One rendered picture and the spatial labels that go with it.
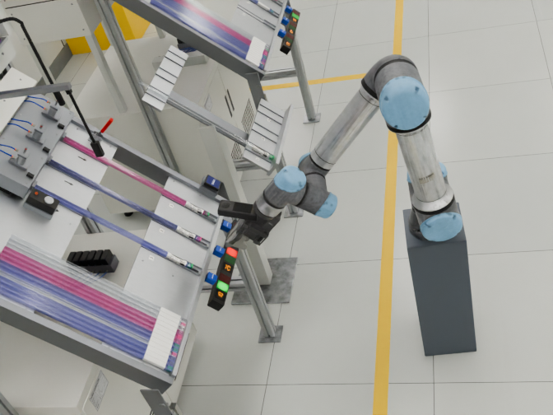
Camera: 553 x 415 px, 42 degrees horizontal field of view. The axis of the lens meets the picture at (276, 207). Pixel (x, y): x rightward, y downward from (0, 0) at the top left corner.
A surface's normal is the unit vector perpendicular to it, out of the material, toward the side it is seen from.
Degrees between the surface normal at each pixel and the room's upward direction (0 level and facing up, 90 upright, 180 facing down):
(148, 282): 45
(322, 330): 0
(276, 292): 0
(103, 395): 90
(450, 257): 90
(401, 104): 82
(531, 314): 0
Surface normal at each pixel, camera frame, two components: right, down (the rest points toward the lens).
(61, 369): -0.23, -0.74
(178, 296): 0.52, -0.58
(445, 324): -0.06, 0.66
